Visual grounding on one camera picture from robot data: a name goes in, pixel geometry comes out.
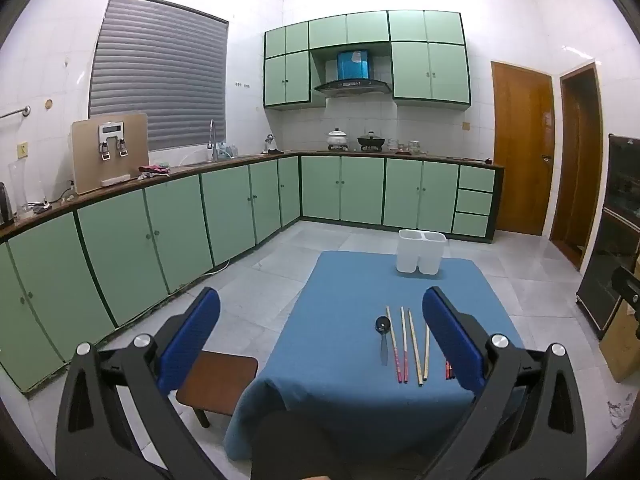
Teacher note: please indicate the clear glass jar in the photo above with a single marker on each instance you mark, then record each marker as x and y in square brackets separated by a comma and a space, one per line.
[393, 145]

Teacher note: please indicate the brown wooden door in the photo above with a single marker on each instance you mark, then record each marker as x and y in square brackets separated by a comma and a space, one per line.
[520, 150]

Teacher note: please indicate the range hood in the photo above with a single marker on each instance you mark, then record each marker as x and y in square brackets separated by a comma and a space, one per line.
[352, 85]

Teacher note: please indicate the green upper kitchen cabinets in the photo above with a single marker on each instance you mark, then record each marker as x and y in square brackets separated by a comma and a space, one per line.
[430, 70]

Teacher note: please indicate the black wok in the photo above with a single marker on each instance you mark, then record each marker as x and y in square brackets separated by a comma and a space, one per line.
[371, 141]

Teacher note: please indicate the white utensil holder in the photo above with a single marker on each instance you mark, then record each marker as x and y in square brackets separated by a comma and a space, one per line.
[410, 255]

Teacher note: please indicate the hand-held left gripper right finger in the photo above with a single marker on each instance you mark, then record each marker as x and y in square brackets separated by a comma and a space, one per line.
[450, 340]

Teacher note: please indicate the green kitchen cabinets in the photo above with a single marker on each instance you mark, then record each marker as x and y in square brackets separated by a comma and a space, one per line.
[125, 250]
[430, 70]

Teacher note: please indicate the dark wooden doorway frame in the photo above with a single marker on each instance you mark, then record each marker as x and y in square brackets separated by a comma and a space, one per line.
[575, 160]

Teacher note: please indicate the cardboard box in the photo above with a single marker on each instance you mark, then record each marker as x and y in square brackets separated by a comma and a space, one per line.
[620, 350]

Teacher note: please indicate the plain wooden chopstick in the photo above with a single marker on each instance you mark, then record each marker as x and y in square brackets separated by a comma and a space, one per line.
[415, 347]

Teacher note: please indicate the brown wooden stool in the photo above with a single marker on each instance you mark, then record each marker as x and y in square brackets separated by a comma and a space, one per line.
[215, 380]

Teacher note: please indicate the black spoon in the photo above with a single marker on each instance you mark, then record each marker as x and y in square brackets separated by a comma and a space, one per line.
[382, 325]

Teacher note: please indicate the red cloth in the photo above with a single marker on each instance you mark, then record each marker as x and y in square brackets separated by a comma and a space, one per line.
[155, 169]

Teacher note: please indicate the metal faucet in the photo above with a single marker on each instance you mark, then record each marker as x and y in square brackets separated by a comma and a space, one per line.
[212, 132]

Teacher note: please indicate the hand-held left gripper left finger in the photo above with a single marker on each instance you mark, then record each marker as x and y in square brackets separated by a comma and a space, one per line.
[190, 335]

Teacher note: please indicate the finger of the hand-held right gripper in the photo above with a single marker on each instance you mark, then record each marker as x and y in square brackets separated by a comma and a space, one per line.
[625, 285]

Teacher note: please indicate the white pot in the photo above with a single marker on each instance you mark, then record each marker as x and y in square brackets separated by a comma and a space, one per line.
[337, 139]

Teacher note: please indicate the small potted plant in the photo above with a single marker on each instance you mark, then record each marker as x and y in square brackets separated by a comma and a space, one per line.
[270, 144]

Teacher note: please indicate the patterned jar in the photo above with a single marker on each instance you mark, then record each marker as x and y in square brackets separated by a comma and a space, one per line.
[414, 146]

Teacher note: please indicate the clear plastic jug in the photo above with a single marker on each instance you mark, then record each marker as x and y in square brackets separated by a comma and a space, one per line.
[25, 190]

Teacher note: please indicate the black glass cabinet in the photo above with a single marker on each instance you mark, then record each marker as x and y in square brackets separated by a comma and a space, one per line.
[615, 240]

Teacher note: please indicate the grey window blind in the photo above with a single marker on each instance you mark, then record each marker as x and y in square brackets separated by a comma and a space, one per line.
[160, 70]

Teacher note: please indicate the pale blue bottle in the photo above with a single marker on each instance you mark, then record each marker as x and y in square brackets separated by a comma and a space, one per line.
[228, 151]

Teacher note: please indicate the dark kettle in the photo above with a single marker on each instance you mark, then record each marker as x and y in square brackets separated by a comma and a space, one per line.
[5, 205]

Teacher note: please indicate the green lower kitchen cabinets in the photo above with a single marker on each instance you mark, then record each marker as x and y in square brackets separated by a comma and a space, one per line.
[125, 250]

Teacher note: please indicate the blue tablecloth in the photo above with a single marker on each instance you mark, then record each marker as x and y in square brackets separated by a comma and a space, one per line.
[340, 335]

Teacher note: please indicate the metal wall rail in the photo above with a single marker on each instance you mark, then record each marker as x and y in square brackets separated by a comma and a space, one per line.
[15, 112]

